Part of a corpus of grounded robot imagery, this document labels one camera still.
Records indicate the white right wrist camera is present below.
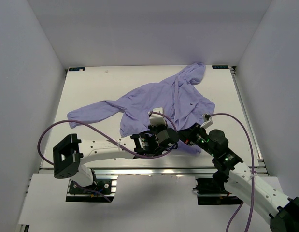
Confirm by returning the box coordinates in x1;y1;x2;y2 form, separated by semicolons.
201;114;213;129

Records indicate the blue label sticker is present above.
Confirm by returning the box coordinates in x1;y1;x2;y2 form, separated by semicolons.
212;65;229;70
68;67;85;72

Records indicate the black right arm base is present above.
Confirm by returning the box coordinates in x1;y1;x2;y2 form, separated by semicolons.
193;178;242;205

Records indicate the blue label sticker right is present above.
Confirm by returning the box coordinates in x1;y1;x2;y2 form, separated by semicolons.
212;65;229;70

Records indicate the lilac zip jacket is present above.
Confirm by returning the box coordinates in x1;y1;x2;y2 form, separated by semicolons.
67;62;215;154

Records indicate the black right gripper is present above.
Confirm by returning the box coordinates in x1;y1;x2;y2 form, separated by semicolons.
177;123;216;157

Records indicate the blue label sticker left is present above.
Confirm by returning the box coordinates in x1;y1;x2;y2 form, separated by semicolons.
68;67;85;72

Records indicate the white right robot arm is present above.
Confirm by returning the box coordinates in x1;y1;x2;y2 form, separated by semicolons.
178;123;299;232

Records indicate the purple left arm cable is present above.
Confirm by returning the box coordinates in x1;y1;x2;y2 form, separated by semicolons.
37;111;179;203

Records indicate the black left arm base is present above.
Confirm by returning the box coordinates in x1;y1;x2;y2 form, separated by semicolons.
66;175;117;203

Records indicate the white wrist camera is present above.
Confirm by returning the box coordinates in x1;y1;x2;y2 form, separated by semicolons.
201;114;213;129
148;107;167;127

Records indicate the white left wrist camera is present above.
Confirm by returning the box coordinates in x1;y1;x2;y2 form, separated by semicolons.
148;107;167;127

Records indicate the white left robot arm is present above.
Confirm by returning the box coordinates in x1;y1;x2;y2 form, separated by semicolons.
53;127;179;193

